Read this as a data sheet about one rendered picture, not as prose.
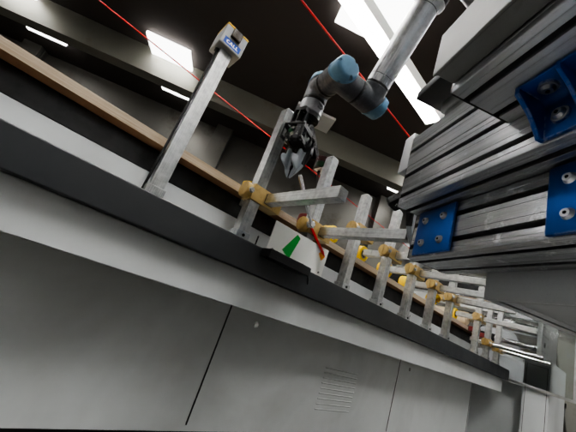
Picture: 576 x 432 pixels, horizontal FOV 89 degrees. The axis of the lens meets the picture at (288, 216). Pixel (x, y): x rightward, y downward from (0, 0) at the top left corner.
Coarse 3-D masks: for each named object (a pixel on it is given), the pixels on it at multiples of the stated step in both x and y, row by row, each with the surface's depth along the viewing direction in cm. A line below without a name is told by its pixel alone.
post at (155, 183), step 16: (208, 64) 79; (224, 64) 81; (208, 80) 78; (192, 96) 76; (208, 96) 78; (192, 112) 75; (176, 128) 74; (192, 128) 75; (176, 144) 72; (160, 160) 71; (176, 160) 72; (160, 176) 70; (160, 192) 69
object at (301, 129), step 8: (296, 112) 88; (312, 112) 88; (296, 120) 86; (304, 120) 86; (312, 120) 90; (288, 128) 89; (296, 128) 85; (304, 128) 85; (280, 136) 86; (288, 136) 86; (296, 136) 83; (304, 136) 84; (312, 136) 89; (288, 144) 88; (296, 144) 87; (304, 144) 85; (312, 144) 89; (296, 152) 90
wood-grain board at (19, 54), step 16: (0, 48) 64; (16, 48) 66; (16, 64) 69; (32, 64) 67; (48, 64) 69; (48, 80) 71; (64, 80) 71; (80, 96) 73; (96, 96) 75; (96, 112) 79; (112, 112) 78; (128, 128) 82; (144, 128) 82; (160, 144) 85; (192, 160) 91; (208, 176) 96; (224, 176) 98; (288, 224) 118; (368, 272) 153; (400, 288) 168
